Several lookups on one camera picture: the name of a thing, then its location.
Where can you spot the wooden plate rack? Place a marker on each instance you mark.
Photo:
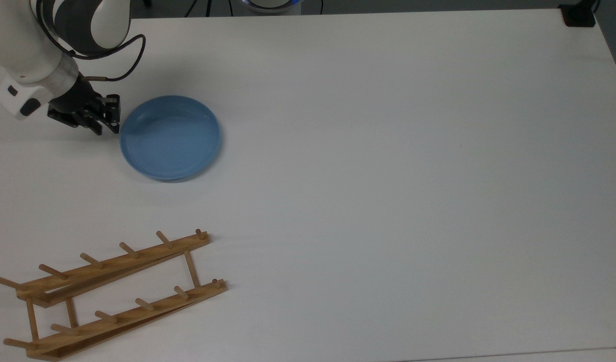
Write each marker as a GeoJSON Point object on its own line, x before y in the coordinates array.
{"type": "Point", "coordinates": [137, 306]}

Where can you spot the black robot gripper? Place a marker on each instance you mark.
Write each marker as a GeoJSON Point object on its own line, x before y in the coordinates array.
{"type": "Point", "coordinates": [74, 105]}

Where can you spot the blue round plate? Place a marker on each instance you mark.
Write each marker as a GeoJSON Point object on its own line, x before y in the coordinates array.
{"type": "Point", "coordinates": [170, 138]}

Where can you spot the white robot base blue light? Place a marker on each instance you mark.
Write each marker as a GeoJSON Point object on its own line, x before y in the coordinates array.
{"type": "Point", "coordinates": [270, 4]}

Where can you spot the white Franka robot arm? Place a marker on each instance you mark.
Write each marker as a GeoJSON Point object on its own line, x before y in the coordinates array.
{"type": "Point", "coordinates": [16, 45]}

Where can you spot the black clamp mount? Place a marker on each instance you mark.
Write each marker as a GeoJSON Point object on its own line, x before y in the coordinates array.
{"type": "Point", "coordinates": [578, 15]}

